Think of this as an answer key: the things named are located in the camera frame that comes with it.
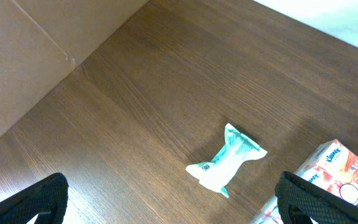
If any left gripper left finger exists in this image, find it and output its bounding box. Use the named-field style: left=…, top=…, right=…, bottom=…
left=0, top=172, right=68, bottom=224

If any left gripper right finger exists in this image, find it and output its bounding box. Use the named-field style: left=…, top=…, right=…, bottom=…
left=275, top=171, right=358, bottom=224

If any Kleenex tissue multipack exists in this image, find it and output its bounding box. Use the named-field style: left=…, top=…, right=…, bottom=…
left=252, top=139, right=358, bottom=223

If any small teal wrapped packet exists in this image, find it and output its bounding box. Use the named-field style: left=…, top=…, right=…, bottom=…
left=185, top=123, right=267, bottom=198

